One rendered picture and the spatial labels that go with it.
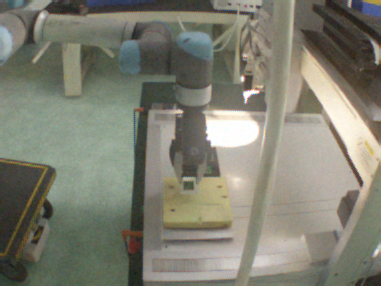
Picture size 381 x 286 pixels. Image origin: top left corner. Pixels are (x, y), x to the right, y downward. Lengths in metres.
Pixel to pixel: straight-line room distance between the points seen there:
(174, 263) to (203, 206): 0.17
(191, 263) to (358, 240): 0.38
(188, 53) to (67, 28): 0.33
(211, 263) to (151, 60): 0.45
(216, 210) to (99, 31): 0.51
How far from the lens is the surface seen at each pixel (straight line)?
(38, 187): 1.95
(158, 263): 0.87
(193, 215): 0.93
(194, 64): 0.82
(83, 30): 0.97
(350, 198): 0.93
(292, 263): 0.91
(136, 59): 0.83
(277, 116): 0.50
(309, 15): 1.08
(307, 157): 1.24
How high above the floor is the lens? 1.54
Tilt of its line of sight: 33 degrees down
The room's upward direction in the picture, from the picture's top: 2 degrees clockwise
